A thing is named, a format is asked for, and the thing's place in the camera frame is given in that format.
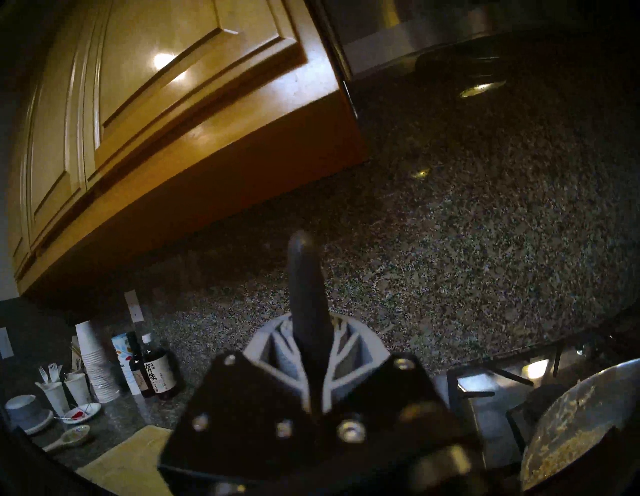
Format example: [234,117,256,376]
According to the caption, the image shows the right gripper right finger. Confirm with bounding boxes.
[322,315,392,410]

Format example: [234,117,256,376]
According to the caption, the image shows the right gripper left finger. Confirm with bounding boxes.
[243,315,307,402]

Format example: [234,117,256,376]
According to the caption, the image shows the metal ladle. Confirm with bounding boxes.
[286,230,335,417]

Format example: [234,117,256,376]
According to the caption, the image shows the cooked oatmeal mass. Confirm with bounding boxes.
[525,387,608,481]

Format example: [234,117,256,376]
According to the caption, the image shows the plain white bowl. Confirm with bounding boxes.
[4,394,54,435]

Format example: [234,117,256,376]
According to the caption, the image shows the soy sauce bottle white label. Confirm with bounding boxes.
[141,332,179,400]

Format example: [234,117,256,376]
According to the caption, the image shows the steel gas stove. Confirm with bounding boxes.
[445,320,640,496]

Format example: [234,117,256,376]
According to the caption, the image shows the small dark sauce bottle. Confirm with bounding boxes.
[126,331,156,399]

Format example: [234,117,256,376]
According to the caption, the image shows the white blue cylindrical canister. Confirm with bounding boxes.
[111,332,144,396]

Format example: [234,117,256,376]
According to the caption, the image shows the stack of paper cups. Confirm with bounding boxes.
[75,320,121,404]

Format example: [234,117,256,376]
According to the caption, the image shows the yellow towel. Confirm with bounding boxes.
[75,425,174,496]

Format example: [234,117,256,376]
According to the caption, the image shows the white paper cup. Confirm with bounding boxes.
[64,372,94,406]

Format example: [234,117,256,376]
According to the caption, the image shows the white saucer red smear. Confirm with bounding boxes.
[60,402,103,425]

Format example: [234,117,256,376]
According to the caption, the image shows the paper cup holding forks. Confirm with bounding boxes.
[42,381,71,417]

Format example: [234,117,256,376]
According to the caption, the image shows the stainless steel pot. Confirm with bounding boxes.
[506,357,640,493]

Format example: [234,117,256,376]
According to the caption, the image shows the dim round hood lamp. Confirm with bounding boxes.
[415,50,508,99]

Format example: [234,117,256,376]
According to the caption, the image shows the wooden upper cabinet door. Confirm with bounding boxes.
[82,0,310,183]
[27,0,88,248]
[6,90,33,281]

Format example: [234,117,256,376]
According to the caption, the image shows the steel range hood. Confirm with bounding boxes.
[317,0,640,83]

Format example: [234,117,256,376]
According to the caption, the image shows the wooden upper cabinet frame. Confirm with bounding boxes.
[5,0,371,301]

